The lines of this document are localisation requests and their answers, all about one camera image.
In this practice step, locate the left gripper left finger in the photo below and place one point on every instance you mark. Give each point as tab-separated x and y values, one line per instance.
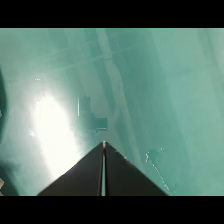
81	178

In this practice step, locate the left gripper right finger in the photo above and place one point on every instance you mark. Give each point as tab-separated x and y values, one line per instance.
128	178

